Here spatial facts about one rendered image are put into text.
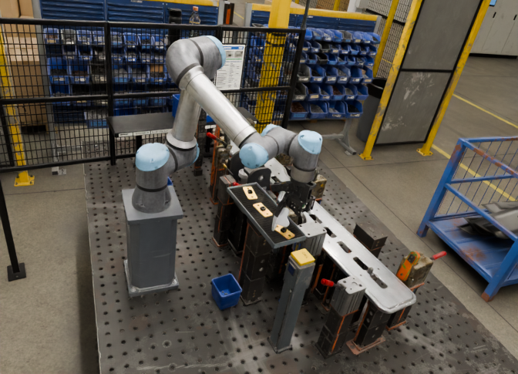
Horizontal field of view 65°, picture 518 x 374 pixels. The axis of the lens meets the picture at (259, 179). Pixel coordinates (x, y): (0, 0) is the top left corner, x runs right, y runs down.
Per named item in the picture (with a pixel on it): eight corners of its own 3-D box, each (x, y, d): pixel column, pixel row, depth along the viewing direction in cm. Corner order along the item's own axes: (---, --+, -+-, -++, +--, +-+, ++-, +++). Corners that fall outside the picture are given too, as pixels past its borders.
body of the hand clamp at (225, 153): (224, 203, 235) (231, 149, 217) (213, 204, 232) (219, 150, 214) (220, 197, 239) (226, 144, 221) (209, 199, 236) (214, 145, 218)
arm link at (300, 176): (287, 163, 129) (304, 157, 135) (284, 176, 132) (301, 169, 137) (305, 174, 125) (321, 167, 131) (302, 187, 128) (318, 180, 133)
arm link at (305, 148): (304, 126, 129) (328, 135, 126) (297, 156, 135) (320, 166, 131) (292, 133, 123) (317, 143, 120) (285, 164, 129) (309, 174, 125)
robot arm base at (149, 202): (134, 215, 151) (134, 193, 145) (129, 193, 162) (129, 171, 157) (175, 210, 156) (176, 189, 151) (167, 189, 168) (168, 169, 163)
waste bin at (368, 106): (398, 146, 518) (418, 92, 480) (366, 148, 498) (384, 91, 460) (375, 129, 556) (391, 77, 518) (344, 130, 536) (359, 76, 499)
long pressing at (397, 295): (425, 298, 152) (426, 295, 151) (382, 318, 141) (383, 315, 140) (249, 136, 249) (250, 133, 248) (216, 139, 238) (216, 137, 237)
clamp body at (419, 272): (409, 323, 179) (441, 262, 160) (386, 335, 172) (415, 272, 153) (392, 305, 186) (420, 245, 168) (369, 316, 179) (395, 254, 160)
